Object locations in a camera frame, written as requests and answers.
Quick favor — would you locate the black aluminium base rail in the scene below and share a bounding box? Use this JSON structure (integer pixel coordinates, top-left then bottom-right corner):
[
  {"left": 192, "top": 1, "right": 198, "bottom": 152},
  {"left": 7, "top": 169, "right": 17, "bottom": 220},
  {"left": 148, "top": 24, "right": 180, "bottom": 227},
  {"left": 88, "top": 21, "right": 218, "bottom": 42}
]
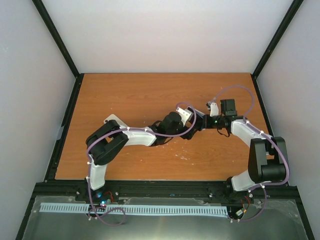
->
[{"left": 31, "top": 180, "right": 302, "bottom": 206}]

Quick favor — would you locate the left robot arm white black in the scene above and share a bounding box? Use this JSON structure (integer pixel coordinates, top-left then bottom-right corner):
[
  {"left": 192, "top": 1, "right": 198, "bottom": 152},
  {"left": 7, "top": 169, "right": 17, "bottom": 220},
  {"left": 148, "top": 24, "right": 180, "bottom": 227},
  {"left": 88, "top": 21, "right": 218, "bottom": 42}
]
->
[{"left": 85, "top": 108, "right": 204, "bottom": 202}]

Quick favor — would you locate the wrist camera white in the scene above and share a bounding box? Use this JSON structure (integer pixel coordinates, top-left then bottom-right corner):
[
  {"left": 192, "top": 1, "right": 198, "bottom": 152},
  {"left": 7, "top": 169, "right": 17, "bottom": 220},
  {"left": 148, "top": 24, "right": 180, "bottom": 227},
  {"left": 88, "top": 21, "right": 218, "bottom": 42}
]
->
[
  {"left": 206, "top": 101, "right": 220, "bottom": 117},
  {"left": 176, "top": 107, "right": 194, "bottom": 127}
]

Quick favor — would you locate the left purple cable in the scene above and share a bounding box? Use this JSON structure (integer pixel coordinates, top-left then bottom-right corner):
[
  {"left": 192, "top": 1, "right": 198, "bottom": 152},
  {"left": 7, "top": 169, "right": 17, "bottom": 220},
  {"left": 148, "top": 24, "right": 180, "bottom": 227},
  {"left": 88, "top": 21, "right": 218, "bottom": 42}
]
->
[{"left": 86, "top": 101, "right": 197, "bottom": 227}]

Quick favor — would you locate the black frame post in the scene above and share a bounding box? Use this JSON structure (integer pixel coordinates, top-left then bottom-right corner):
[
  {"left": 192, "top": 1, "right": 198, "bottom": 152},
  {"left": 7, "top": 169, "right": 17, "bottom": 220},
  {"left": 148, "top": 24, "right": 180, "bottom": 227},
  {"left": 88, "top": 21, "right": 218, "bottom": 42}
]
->
[
  {"left": 32, "top": 0, "right": 80, "bottom": 79},
  {"left": 251, "top": 0, "right": 305, "bottom": 78}
]

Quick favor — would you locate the black right frame post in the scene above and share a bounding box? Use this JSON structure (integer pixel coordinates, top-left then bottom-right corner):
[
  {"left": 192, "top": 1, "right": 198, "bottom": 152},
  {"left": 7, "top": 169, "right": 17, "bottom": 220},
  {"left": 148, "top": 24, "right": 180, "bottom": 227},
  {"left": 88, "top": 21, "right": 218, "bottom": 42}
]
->
[{"left": 251, "top": 0, "right": 305, "bottom": 78}]

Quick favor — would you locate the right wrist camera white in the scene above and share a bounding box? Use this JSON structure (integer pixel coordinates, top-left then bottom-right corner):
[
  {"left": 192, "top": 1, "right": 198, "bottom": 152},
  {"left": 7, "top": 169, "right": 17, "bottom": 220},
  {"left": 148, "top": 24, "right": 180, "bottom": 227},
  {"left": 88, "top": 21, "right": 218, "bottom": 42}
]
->
[{"left": 206, "top": 101, "right": 220, "bottom": 117}]

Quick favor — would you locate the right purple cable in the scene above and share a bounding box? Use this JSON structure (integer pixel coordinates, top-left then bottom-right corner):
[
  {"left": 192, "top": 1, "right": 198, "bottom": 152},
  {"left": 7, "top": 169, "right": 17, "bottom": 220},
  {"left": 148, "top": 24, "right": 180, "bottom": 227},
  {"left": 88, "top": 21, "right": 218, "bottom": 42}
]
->
[{"left": 212, "top": 85, "right": 291, "bottom": 223}]

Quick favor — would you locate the light blue slotted cable duct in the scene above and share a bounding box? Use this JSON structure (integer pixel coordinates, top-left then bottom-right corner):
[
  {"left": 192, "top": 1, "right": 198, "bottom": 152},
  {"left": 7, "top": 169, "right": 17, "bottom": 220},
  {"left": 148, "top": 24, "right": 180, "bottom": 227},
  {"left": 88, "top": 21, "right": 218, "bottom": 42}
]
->
[{"left": 39, "top": 202, "right": 228, "bottom": 218}]

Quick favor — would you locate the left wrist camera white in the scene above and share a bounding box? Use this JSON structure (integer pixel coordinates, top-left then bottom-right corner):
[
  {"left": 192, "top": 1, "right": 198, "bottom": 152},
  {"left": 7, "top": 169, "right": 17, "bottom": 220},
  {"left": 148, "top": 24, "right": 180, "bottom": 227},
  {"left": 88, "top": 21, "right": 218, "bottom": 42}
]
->
[{"left": 176, "top": 107, "right": 194, "bottom": 127}]

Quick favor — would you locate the black left frame post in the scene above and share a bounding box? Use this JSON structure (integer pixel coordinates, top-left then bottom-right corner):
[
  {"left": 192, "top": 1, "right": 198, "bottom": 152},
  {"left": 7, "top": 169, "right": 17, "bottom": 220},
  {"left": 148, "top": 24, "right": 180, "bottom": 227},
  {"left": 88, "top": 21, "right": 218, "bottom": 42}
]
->
[{"left": 32, "top": 0, "right": 80, "bottom": 79}]

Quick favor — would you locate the purple cable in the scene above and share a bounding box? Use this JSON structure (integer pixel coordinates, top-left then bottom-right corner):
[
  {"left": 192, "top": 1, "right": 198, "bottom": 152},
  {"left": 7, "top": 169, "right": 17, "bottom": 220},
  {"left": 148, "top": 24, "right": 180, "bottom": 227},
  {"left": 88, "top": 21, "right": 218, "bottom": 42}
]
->
[
  {"left": 86, "top": 101, "right": 197, "bottom": 227},
  {"left": 212, "top": 85, "right": 291, "bottom": 223}
]

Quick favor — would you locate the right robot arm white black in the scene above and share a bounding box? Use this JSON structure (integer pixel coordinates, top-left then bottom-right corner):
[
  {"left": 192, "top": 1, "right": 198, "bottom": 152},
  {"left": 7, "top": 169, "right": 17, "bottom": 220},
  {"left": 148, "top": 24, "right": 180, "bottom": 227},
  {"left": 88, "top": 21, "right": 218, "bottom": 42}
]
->
[{"left": 201, "top": 99, "right": 290, "bottom": 195}]

